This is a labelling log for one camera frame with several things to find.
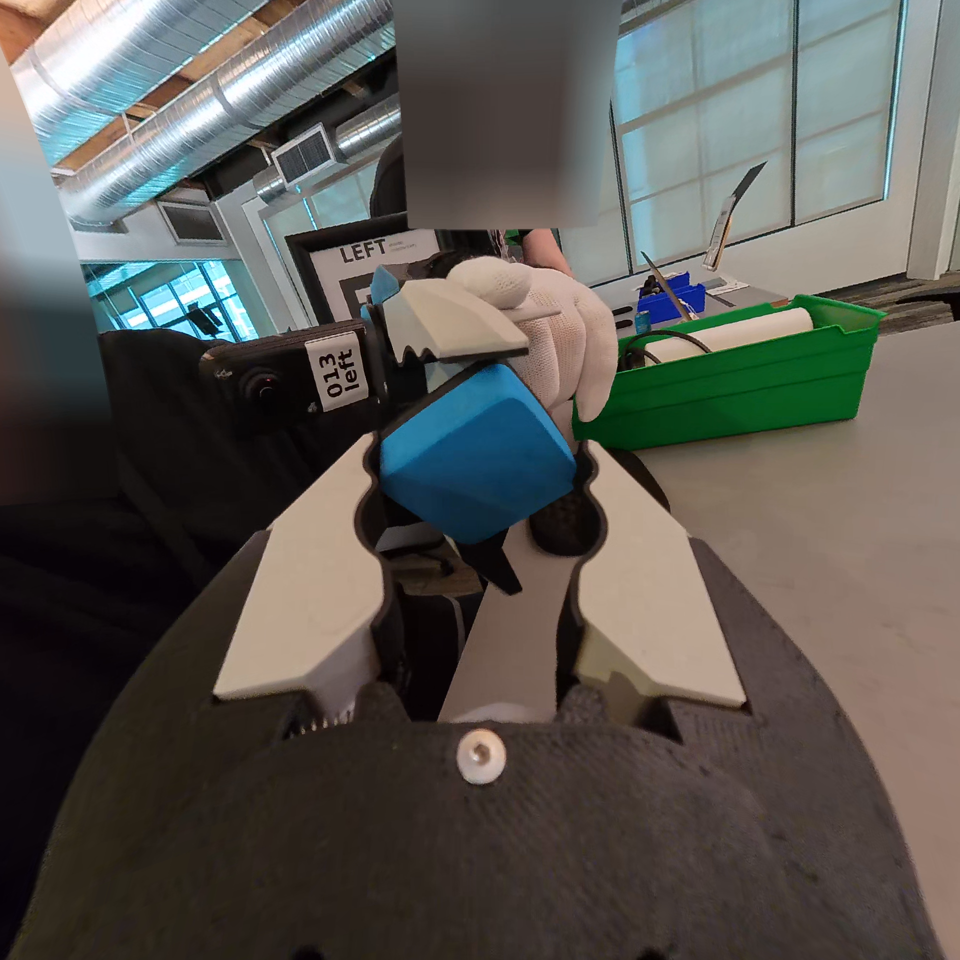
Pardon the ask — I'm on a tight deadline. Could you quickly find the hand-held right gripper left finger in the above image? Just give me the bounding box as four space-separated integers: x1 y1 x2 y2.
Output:
212 433 411 723

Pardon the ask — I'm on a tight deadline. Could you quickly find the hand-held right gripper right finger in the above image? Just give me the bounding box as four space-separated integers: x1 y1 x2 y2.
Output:
557 438 749 726

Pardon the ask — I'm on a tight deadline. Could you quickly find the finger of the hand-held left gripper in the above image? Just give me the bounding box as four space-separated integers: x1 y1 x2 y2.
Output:
378 525 524 599
386 277 531 369

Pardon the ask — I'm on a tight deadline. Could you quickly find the blue black foam eraser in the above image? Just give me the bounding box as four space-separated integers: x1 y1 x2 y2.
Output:
378 362 579 546

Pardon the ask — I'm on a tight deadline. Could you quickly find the person's left hand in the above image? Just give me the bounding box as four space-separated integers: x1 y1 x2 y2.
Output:
446 255 621 425

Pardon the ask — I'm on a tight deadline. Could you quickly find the black framed marker poster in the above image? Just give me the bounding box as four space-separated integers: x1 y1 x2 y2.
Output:
285 219 453 333

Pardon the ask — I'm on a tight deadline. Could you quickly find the green plastic bin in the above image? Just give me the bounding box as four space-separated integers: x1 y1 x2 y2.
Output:
572 294 888 453

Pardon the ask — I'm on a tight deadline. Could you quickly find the blue plastic bin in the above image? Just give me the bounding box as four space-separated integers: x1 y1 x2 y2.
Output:
636 273 708 336

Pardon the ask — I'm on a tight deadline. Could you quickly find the white paper roll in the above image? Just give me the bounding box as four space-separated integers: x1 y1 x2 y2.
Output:
641 306 816 366

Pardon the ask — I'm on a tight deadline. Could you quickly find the wall vent grille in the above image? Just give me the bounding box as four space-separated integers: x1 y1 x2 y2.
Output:
157 201 228 246

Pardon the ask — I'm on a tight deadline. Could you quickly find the black cable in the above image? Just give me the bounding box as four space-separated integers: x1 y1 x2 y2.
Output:
618 330 710 370

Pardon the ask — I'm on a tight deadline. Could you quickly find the slim silver spiral duct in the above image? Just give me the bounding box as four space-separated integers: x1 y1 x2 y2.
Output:
255 93 404 205

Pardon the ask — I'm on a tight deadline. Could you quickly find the white duct vent grille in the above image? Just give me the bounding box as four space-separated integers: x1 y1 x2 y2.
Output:
271 123 337 190

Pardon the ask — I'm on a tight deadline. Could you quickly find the large silver spiral duct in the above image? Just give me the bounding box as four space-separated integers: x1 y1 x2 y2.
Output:
56 0 396 220
11 0 252 117

